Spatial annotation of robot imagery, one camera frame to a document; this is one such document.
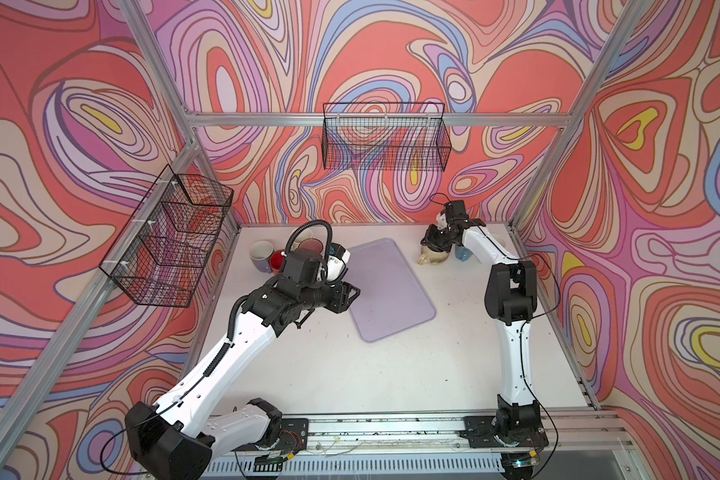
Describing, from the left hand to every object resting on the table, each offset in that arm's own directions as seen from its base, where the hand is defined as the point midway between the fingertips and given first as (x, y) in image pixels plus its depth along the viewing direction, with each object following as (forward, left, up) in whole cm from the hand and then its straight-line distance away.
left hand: (356, 288), depth 73 cm
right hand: (+30, -24, -19) cm, 43 cm away
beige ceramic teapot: (+24, -25, -18) cm, 39 cm away
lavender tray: (+11, -11, -25) cm, 29 cm away
